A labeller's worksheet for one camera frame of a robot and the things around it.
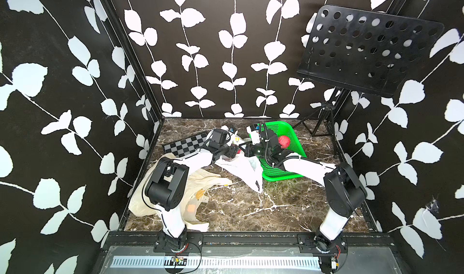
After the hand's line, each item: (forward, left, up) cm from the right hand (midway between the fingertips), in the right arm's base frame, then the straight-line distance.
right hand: (237, 144), depth 86 cm
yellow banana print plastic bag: (-17, +19, -9) cm, 27 cm away
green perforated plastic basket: (-6, -19, -18) cm, 27 cm away
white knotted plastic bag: (-11, -5, -5) cm, 13 cm away
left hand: (+7, +2, -7) cm, 10 cm away
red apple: (+10, -26, -12) cm, 31 cm away
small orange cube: (-26, +21, -14) cm, 36 cm away
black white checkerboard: (+8, +31, -14) cm, 35 cm away
